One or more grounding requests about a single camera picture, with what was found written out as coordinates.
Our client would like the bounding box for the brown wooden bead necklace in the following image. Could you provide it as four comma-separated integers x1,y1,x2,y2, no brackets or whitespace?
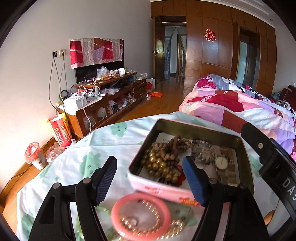
151,135,194,172

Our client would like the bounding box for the wooden wardrobe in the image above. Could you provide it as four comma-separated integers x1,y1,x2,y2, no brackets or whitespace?
151,1,277,96

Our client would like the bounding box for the white pearl necklace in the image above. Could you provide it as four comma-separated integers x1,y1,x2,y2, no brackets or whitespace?
117,199,186,241

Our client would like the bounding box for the red double happiness sticker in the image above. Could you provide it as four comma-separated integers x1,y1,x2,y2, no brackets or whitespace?
204,29,216,42

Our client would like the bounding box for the gold face wristwatch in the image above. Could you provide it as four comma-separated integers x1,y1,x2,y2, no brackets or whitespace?
214,156,229,185

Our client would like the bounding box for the black television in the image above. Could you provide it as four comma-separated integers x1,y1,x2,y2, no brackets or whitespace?
74,42,125,83

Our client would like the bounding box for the white appliance box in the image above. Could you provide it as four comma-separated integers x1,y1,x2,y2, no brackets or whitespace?
64,95,87,114

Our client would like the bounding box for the pink patchwork quilt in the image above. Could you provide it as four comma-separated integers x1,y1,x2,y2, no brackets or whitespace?
179,74,295,158

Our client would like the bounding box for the orange cloth on floor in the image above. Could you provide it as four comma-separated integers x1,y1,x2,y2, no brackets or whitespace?
149,92,163,98

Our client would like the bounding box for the wooden tv cabinet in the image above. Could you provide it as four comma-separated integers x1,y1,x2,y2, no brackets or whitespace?
57,72,147,138

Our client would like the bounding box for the red yellow carton box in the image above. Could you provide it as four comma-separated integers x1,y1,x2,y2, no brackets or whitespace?
47,113,72,148

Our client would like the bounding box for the bronze bagua pendant red cord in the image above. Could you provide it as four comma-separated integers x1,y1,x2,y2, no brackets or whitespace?
172,164,187,188

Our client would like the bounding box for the red plastic bag bin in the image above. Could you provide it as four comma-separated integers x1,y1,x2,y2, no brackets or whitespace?
24,142,47,170

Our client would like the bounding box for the pink Genji tin box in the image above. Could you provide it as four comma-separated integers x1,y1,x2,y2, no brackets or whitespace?
128,118,254,206

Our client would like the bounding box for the pink plastic bangle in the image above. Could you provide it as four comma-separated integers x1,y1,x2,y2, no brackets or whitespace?
110,193,171,240

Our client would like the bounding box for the wall power socket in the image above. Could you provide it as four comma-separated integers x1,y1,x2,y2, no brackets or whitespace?
52,49,65,58

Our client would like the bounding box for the dark stone bead bracelet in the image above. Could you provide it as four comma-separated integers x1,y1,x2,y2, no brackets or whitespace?
191,138,215,165

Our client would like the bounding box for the golden pearl necklace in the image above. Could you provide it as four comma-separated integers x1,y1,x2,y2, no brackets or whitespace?
140,149,182,183

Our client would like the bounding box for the wooden bed headboard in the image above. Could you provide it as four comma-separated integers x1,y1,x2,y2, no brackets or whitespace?
279,85,296,110

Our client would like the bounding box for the wooden door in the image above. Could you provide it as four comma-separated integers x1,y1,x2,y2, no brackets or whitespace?
153,17,165,84

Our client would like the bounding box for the red patchwork tv cover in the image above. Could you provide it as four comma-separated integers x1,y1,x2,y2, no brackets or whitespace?
69,38,124,69

